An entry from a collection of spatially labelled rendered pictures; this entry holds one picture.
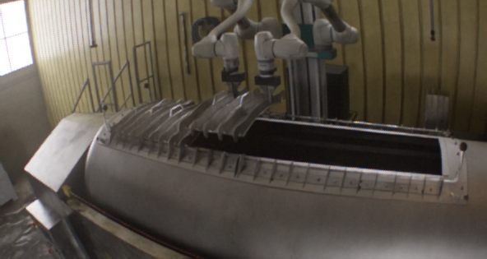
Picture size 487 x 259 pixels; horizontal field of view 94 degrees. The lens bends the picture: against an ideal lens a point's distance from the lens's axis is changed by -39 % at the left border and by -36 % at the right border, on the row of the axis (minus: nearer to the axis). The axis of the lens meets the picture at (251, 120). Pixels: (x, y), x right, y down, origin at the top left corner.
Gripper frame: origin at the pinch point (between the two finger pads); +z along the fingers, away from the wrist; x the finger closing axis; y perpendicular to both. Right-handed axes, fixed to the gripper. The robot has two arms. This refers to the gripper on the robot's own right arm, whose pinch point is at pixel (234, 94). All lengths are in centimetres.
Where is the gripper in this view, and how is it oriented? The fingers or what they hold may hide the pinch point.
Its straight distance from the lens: 206.4
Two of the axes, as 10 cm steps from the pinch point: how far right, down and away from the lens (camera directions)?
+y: 4.4, -3.8, 8.1
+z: 0.9, 9.2, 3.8
